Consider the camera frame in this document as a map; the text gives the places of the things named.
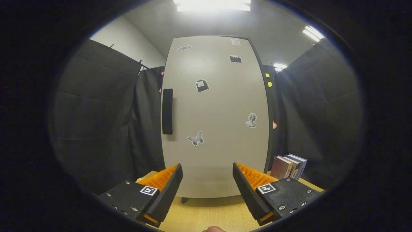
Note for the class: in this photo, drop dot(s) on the grey cabinet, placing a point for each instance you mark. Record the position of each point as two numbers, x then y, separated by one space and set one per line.
272 141

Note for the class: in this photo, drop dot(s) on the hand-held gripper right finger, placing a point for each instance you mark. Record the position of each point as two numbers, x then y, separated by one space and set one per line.
250 193

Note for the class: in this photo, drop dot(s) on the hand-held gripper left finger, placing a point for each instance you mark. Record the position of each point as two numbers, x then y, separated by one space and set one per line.
167 193

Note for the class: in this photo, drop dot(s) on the white spine book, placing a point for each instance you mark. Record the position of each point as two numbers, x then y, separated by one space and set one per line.
296 168

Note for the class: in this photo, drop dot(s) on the black backdrop cloth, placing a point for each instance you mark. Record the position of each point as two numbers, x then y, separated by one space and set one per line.
96 112

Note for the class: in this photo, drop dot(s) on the large ceiling light panel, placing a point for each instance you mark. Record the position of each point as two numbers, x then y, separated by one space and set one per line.
212 4

